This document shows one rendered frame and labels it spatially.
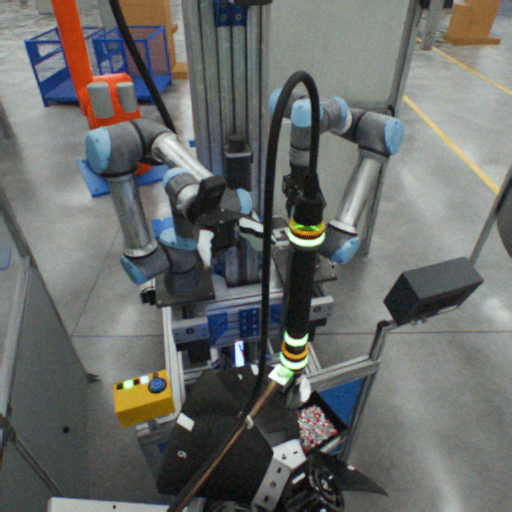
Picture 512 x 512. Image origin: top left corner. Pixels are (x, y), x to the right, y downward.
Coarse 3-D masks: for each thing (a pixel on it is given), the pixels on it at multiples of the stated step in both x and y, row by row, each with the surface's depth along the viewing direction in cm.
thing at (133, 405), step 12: (132, 384) 116; (144, 384) 116; (168, 384) 116; (120, 396) 113; (132, 396) 113; (144, 396) 113; (156, 396) 113; (168, 396) 113; (120, 408) 110; (132, 408) 110; (144, 408) 112; (156, 408) 114; (168, 408) 116; (120, 420) 112; (132, 420) 114; (144, 420) 116
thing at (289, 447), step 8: (296, 440) 92; (272, 448) 90; (280, 448) 90; (288, 448) 90; (296, 448) 90; (280, 456) 89; (288, 456) 89; (296, 456) 89; (288, 464) 87; (296, 464) 87
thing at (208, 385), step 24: (216, 384) 76; (192, 408) 71; (216, 408) 74; (240, 408) 77; (192, 432) 69; (216, 432) 72; (168, 456) 65; (192, 456) 68; (240, 456) 74; (264, 456) 77; (168, 480) 64; (216, 480) 70; (240, 480) 73
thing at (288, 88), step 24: (288, 96) 34; (312, 96) 38; (312, 120) 40; (312, 144) 42; (312, 168) 43; (264, 192) 38; (264, 216) 39; (264, 240) 41; (264, 264) 43; (264, 288) 45; (264, 312) 48; (264, 336) 50; (264, 360) 53; (216, 456) 52; (192, 480) 50
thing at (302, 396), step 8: (272, 376) 63; (288, 376) 63; (304, 376) 73; (280, 384) 62; (288, 384) 63; (304, 384) 71; (280, 392) 64; (288, 392) 63; (304, 392) 70; (280, 400) 68; (288, 400) 67; (296, 400) 69; (304, 400) 69
